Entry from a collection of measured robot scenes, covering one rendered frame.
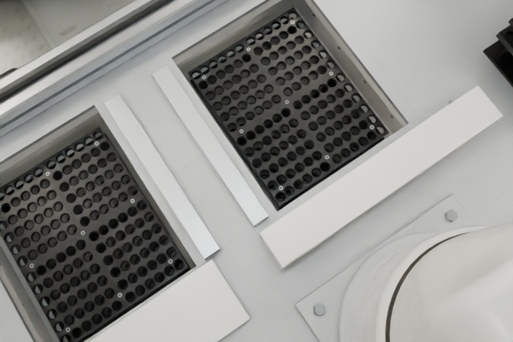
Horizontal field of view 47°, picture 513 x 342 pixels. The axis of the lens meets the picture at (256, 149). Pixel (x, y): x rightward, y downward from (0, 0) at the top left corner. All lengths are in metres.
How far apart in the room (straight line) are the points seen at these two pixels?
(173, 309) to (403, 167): 0.31
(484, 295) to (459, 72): 0.47
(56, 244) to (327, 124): 0.39
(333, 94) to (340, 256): 0.22
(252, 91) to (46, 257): 0.34
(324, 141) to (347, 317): 0.24
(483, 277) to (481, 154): 0.40
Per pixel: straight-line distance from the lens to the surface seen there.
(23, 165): 0.90
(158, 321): 0.70
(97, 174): 0.80
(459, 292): 0.39
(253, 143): 0.78
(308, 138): 0.78
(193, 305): 0.70
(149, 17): 0.76
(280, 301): 0.71
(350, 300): 0.68
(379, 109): 0.86
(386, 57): 0.79
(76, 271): 0.78
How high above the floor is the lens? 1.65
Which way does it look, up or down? 75 degrees down
